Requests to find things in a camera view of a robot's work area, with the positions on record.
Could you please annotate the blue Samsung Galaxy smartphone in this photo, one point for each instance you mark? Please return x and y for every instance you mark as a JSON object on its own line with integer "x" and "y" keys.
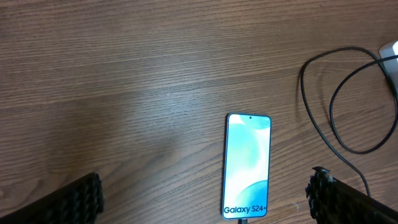
{"x": 246, "y": 168}

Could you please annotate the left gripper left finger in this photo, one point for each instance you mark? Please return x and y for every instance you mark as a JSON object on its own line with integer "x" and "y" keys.
{"x": 78, "y": 202}

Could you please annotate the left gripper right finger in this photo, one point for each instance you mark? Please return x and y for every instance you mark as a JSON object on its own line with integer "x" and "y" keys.
{"x": 332, "y": 201}

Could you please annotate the white power strip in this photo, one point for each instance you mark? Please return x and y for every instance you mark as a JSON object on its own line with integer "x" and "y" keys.
{"x": 391, "y": 66}

